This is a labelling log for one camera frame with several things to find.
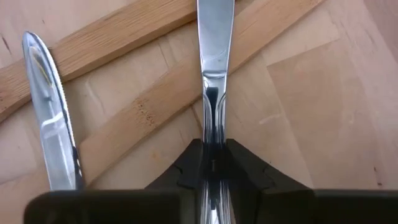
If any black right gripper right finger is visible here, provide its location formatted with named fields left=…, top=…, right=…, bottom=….
left=226, top=138, right=398, bottom=224

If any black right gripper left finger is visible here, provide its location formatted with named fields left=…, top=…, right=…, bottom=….
left=24, top=138, right=203, bottom=224

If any silver table knife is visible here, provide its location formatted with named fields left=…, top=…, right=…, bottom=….
left=21, top=30, right=85, bottom=190
left=196, top=0, right=236, bottom=224

